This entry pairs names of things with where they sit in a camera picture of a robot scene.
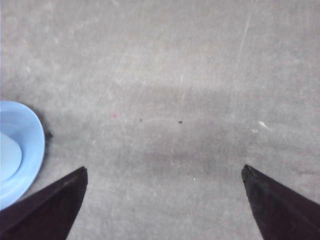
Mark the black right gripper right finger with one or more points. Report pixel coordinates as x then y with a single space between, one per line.
280 212

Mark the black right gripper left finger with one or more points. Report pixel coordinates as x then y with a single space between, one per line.
48 214

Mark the blue plastic plate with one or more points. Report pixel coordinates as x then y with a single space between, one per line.
22 150

